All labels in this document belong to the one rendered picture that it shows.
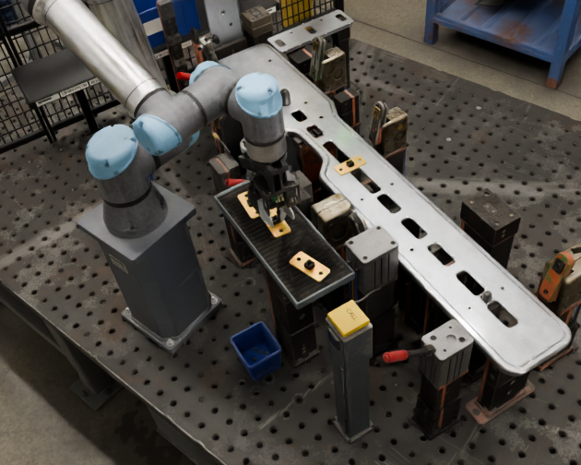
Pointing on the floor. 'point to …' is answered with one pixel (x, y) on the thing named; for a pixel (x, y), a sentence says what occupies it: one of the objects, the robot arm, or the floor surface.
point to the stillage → (520, 26)
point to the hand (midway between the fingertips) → (274, 217)
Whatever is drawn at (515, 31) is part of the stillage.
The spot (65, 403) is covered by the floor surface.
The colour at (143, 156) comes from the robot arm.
